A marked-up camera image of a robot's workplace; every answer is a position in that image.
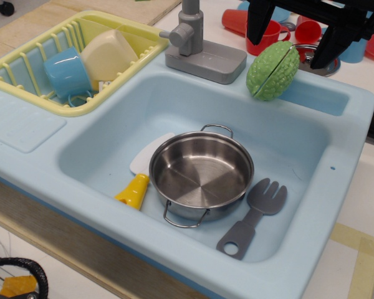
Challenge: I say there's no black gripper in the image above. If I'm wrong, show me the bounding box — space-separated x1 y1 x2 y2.
246 0 374 69

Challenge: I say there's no green toy squash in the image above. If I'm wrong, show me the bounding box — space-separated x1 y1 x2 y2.
246 41 300 101

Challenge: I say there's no metal pot lid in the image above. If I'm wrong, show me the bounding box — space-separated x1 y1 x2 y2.
295 44 341 77

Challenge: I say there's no stainless steel pot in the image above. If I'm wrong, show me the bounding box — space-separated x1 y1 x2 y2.
148 124 255 229

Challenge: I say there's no red cup behind gripper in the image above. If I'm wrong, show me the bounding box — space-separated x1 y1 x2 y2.
295 16 322 44

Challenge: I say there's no red plastic mug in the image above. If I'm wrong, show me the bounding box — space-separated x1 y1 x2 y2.
246 20 290 56

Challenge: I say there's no red cup lying down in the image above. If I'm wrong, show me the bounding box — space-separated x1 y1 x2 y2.
221 9 247 36

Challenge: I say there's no blue plastic cup right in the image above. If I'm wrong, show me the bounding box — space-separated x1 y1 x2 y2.
339 39 368 64

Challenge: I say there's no blue plastic cup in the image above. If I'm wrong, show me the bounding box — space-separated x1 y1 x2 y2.
339 39 368 64
43 47 93 100

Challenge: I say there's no grey toy faucet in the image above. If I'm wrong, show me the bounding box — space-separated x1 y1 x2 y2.
159 1 247 85

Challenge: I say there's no light blue toy sink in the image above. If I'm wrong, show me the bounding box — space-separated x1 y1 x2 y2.
0 54 374 298

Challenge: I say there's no cream plastic cup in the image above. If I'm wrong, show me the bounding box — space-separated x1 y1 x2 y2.
81 29 138 90

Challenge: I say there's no grey plastic fork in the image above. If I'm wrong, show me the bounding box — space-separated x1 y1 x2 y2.
216 178 288 260

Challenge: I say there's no yellow dish rack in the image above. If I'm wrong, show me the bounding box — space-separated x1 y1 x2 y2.
0 11 168 117

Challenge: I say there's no black caster wheel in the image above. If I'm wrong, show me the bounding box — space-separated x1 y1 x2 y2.
0 0 15 17

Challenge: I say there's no yellow cloth piece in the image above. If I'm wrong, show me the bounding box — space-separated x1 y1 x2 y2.
0 275 37 298

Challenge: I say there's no black braided cable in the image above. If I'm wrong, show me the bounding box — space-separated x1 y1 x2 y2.
0 257 49 299

